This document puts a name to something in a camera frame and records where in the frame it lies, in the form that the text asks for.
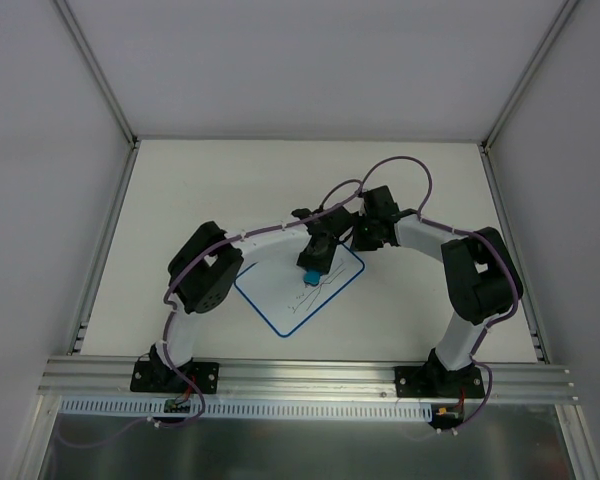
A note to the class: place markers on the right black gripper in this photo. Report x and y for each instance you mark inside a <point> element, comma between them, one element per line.
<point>360,236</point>

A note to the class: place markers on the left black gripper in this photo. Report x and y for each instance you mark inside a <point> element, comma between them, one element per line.
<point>318,251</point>

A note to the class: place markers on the blue foam whiteboard eraser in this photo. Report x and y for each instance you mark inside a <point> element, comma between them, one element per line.
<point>312,277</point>

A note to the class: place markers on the blue-framed small whiteboard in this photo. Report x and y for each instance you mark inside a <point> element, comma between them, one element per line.
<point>275,289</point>

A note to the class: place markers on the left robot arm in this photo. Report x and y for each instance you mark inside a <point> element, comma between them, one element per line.
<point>207,266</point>

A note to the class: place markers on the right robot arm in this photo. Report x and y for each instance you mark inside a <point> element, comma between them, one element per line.
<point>482,283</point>

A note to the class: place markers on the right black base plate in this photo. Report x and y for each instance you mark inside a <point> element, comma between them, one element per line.
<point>423,382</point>

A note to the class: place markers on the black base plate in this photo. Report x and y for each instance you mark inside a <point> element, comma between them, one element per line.
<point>152,376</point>
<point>423,382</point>

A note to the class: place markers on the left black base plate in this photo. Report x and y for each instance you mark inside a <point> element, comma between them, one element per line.
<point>152,376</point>

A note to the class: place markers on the white slotted cable duct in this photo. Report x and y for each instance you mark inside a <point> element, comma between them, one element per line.
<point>232,408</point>

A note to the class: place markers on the aluminium mounting rail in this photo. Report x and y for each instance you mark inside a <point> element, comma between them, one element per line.
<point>514,383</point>

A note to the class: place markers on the right aluminium frame post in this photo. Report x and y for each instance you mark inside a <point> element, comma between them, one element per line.
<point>529,156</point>

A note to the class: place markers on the aluminium frame post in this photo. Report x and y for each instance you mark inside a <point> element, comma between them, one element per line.
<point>117,159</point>
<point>529,156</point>

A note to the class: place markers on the left aluminium frame post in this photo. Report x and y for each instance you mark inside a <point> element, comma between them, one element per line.
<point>117,159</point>

